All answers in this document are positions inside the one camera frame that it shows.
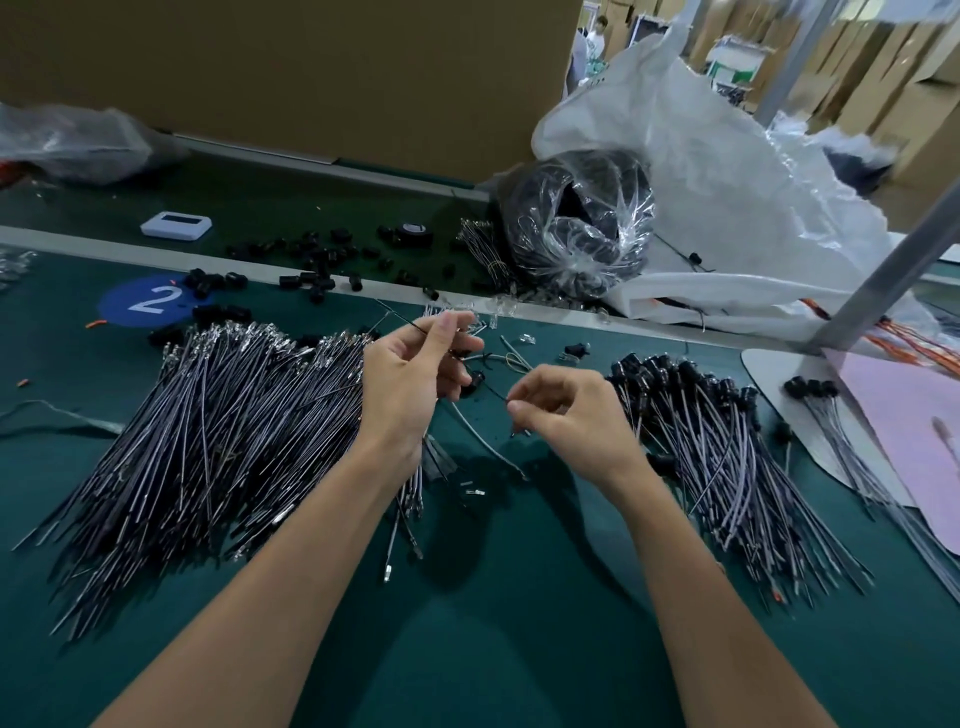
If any clear plastic strip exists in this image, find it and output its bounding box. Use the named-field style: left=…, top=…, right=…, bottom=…
left=0, top=397, right=125, bottom=437

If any pink paper sheet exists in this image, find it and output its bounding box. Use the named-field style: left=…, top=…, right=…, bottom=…
left=829, top=349, right=960, bottom=557

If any pile of grey wires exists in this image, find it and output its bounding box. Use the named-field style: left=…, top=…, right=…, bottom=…
left=15, top=307, right=482, bottom=639

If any blue round number sticker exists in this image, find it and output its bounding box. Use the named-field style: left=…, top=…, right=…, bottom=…
left=97, top=273, right=204, bottom=330

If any small white timer device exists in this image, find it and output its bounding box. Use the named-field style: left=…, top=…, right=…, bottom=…
left=139, top=210, right=213, bottom=243

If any person's right hand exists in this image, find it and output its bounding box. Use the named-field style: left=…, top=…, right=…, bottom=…
left=507, top=364, right=650, bottom=497

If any crumpled clear plastic bag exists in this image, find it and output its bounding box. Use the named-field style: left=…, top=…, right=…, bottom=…
left=0, top=102, right=189, bottom=185

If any clear bag with black contents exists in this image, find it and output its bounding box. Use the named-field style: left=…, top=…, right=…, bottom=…
left=495, top=147, right=657, bottom=302

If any bundle of orange wires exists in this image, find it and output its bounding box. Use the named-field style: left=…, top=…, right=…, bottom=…
left=802, top=297, right=960, bottom=377

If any person's right forearm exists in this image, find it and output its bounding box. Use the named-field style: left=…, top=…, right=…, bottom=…
left=600, top=457, right=839, bottom=728

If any grey metal frame post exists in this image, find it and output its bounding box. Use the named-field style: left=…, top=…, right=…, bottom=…
left=754, top=0, right=842, bottom=129
left=810, top=180, right=960, bottom=354

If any brown cardboard panel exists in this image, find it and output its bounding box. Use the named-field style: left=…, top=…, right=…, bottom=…
left=0, top=0, right=584, bottom=185

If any person's left hand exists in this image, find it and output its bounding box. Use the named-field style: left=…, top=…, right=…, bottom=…
left=360, top=310, right=486, bottom=467

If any person's left forearm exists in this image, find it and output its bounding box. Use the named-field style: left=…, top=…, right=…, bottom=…
left=93, top=435, right=429, bottom=728

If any small bundle of capped wires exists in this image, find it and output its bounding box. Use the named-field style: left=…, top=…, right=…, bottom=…
left=783, top=375, right=960, bottom=602

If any stack of cardboard boxes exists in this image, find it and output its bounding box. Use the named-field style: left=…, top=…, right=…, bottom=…
left=832, top=0, right=960, bottom=227

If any small clear plastic piece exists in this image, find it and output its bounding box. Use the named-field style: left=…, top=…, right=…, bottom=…
left=424, top=435, right=456, bottom=482

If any large white plastic sack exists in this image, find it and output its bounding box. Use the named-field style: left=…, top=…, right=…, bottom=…
left=532, top=30, right=960, bottom=347

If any pile of wires with black caps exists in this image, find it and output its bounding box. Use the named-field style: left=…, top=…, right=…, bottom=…
left=607, top=352, right=875, bottom=606

